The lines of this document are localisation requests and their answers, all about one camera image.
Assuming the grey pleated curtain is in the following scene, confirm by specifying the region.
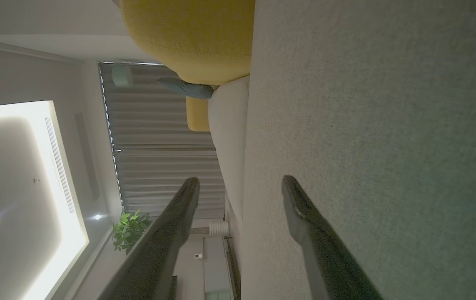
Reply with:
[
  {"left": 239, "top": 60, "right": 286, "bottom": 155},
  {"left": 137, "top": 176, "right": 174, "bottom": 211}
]
[{"left": 98, "top": 62, "right": 227, "bottom": 219}]

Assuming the large mustard yellow cushion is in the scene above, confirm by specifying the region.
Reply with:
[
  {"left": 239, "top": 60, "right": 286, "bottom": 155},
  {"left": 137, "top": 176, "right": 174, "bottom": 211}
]
[{"left": 119, "top": 0, "right": 256, "bottom": 86}]

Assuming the blue-grey pillow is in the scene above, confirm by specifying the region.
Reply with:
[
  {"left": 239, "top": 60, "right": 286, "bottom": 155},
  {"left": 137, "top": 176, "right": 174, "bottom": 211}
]
[{"left": 157, "top": 77, "right": 214, "bottom": 100}]

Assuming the green potted plant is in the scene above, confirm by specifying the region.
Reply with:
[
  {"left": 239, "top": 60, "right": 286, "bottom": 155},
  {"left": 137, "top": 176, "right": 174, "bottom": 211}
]
[{"left": 112, "top": 210, "right": 152, "bottom": 255}]

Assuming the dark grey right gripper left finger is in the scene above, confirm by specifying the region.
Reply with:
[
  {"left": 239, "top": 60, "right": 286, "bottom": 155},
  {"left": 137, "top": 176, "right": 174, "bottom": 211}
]
[{"left": 98, "top": 177, "right": 200, "bottom": 300}]

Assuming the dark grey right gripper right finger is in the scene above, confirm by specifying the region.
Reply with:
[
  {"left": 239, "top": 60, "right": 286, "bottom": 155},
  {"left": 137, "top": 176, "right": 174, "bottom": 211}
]
[{"left": 282, "top": 175, "right": 385, "bottom": 300}]

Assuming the small mustard yellow cushion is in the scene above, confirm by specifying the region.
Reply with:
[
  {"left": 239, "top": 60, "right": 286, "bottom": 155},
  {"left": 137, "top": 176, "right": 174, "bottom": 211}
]
[{"left": 186, "top": 96, "right": 211, "bottom": 132}]

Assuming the white ribbed cylinder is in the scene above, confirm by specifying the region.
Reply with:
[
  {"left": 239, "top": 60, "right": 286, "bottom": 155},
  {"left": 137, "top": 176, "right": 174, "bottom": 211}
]
[{"left": 209, "top": 221, "right": 230, "bottom": 236}]

